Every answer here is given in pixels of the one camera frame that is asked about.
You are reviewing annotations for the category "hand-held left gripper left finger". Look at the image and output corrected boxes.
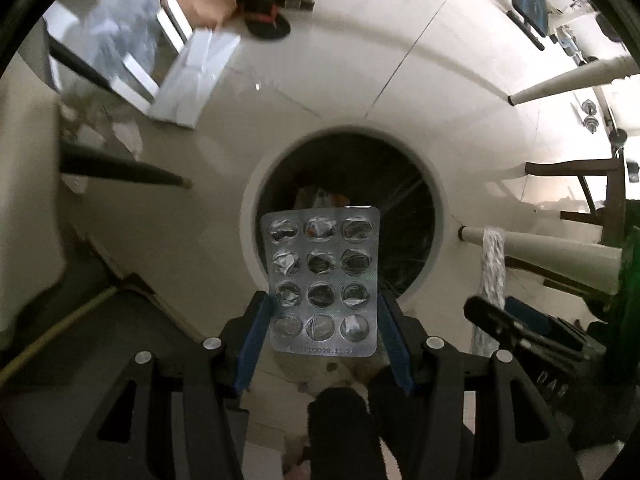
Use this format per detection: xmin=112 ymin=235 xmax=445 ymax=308
xmin=62 ymin=290 xmax=273 ymax=480

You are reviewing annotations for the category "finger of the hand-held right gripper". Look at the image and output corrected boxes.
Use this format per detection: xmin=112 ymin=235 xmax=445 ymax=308
xmin=505 ymin=297 xmax=568 ymax=343
xmin=464 ymin=296 xmax=532 ymax=345

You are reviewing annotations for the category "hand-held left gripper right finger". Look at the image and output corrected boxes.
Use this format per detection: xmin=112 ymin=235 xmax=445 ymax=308
xmin=377 ymin=292 xmax=571 ymax=480

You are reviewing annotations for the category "silver blister pack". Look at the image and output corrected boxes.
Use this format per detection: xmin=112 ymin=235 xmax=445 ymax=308
xmin=260 ymin=205 xmax=382 ymax=358

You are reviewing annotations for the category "white round trash bin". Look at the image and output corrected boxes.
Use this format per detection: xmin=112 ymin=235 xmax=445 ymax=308
xmin=240 ymin=122 xmax=448 ymax=316

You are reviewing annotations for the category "clear plastic strip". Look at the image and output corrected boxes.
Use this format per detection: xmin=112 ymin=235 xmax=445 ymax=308
xmin=480 ymin=226 xmax=509 ymax=313

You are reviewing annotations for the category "white table leg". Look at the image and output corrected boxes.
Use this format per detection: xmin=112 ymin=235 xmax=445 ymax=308
xmin=458 ymin=226 xmax=624 ymax=296
xmin=507 ymin=54 xmax=637 ymax=107

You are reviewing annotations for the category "black sandal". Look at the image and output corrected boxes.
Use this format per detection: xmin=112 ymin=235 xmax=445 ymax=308
xmin=236 ymin=0 xmax=292 ymax=41

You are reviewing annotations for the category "clear plastic bag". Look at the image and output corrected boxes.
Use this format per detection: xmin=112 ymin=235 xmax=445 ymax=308
xmin=82 ymin=0 xmax=162 ymax=88

